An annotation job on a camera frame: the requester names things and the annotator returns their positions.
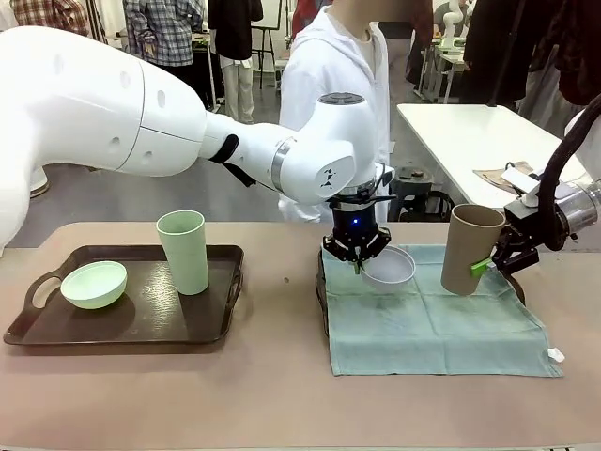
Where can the black stool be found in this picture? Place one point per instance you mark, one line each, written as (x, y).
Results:
(415, 188)

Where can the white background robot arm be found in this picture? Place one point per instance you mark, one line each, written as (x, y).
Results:
(450, 19)

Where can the person in red plaid shirt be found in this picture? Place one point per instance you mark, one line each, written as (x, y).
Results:
(51, 11)

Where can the teal cloth mat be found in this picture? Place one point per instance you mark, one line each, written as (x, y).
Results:
(432, 329)

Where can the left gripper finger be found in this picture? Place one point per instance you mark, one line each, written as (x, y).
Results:
(380, 242)
(340, 249)

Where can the pale green bowl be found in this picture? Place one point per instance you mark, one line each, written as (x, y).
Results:
(96, 291)

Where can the person in black coat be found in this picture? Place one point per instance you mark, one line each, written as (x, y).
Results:
(493, 47)

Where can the white background table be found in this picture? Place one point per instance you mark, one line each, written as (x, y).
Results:
(469, 136)

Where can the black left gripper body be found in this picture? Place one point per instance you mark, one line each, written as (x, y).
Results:
(354, 221)

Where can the standing desk with white leg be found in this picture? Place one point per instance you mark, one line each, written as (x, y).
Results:
(217, 80)

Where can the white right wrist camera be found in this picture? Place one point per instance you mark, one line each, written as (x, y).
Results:
(523, 181)

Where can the person in white hooded coat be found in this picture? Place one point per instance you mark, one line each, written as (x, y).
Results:
(338, 61)

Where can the person in dark red plaid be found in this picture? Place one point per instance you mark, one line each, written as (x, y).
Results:
(582, 47)

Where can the tall brown cup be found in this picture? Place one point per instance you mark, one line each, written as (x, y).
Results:
(469, 244)

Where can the black easel stand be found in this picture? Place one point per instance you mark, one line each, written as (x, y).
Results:
(263, 29)

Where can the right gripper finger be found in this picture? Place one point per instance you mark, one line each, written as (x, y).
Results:
(507, 239)
(519, 260)

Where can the brown flat mat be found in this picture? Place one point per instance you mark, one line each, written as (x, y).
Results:
(493, 176)

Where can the tall pale green cup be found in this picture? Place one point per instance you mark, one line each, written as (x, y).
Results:
(188, 263)

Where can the person in red jacket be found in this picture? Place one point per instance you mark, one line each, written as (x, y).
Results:
(305, 14)

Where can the grey background desk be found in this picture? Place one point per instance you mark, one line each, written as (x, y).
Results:
(446, 58)

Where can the person in black top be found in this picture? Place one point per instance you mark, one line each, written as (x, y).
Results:
(235, 19)

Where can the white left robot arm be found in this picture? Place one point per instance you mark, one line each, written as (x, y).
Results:
(94, 108)

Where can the dark brown serving tray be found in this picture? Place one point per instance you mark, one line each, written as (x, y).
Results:
(321, 291)
(155, 315)

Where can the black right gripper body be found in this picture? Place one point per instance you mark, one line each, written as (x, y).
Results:
(528, 225)

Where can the person in blue plaid shirt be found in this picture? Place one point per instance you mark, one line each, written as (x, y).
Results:
(164, 33)

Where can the white bowl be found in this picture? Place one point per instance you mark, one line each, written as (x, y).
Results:
(392, 272)

